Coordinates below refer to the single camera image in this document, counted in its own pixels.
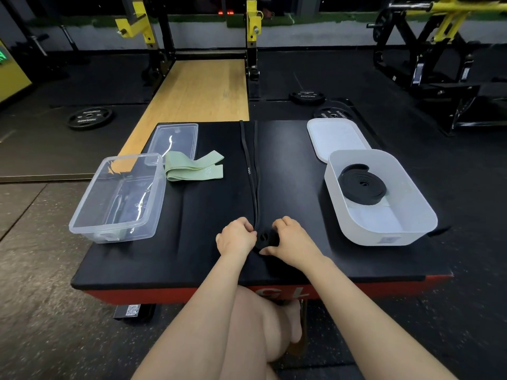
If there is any white plastic bin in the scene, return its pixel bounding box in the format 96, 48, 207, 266
323, 149, 439, 248

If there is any person's left forearm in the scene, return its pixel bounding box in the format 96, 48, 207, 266
130, 253, 249, 380

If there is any black upright bar holder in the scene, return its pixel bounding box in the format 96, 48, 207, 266
59, 24, 91, 65

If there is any black plyo platform red side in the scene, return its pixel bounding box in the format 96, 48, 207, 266
71, 120, 455, 306

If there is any black weight plate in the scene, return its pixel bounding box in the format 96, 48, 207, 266
312, 106, 354, 120
288, 90, 327, 107
66, 106, 115, 131

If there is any brown sandal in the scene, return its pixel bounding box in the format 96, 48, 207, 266
286, 299, 310, 358

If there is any person's left leg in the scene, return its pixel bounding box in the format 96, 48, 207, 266
220, 286, 303, 380

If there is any clear plastic container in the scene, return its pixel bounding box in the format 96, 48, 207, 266
68, 153, 167, 245

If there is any white plastic lid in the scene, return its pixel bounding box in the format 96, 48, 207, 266
306, 117, 373, 164

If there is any wide black resistance band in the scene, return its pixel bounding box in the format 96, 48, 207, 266
337, 163, 388, 206

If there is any person's left hand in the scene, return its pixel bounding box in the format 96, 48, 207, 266
215, 216, 259, 259

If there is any yellow black squat rack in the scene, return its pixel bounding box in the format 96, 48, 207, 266
115, 0, 265, 101

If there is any clear plastic lid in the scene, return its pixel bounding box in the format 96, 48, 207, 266
144, 123, 199, 167

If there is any wooden lifting platform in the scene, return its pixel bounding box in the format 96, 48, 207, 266
112, 59, 250, 174

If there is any yellow black exercise machine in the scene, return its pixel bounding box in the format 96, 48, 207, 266
365, 0, 507, 136

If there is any person's right hand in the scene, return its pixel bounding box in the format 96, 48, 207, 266
259, 215, 326, 272

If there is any thin black resistance band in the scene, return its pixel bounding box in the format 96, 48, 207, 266
239, 120, 281, 251

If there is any person's right forearm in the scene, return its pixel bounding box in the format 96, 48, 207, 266
306, 256, 459, 380

